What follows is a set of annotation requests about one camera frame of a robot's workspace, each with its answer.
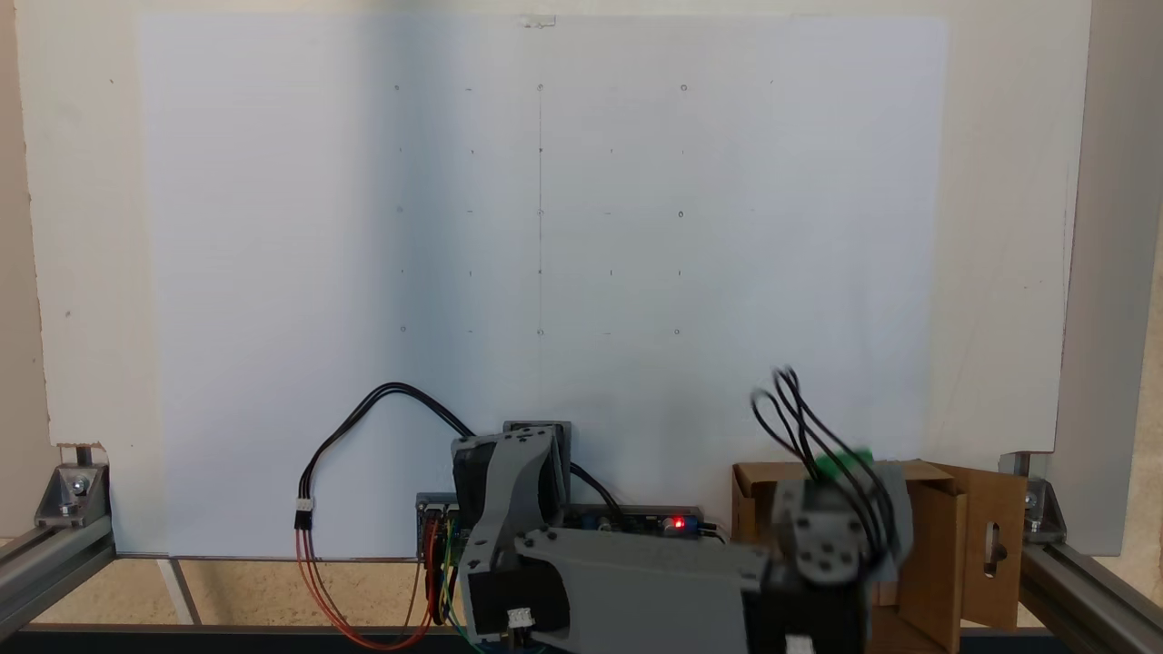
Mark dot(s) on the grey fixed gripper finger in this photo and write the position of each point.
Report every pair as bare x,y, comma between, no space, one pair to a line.
889,486

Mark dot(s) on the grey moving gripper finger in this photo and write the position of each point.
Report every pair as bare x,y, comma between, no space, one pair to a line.
822,540

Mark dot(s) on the green dice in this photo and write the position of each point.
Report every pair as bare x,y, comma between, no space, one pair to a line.
840,463

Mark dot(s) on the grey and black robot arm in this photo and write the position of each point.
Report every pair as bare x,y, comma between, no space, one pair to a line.
636,581

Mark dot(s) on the brown cardboard box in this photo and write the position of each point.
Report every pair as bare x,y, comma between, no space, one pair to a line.
945,545

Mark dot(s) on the blue power circuit board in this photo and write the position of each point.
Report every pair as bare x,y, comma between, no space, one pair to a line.
636,522

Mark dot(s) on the clear tape strip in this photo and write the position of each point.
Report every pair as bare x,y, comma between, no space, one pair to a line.
536,21

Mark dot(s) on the white paper sheet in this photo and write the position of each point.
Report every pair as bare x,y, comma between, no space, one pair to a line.
273,272

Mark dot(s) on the metal corner bracket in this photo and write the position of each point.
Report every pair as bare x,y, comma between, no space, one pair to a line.
73,495
1040,509

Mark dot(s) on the aluminium frame rail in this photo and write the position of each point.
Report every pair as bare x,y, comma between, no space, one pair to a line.
1090,590
45,568

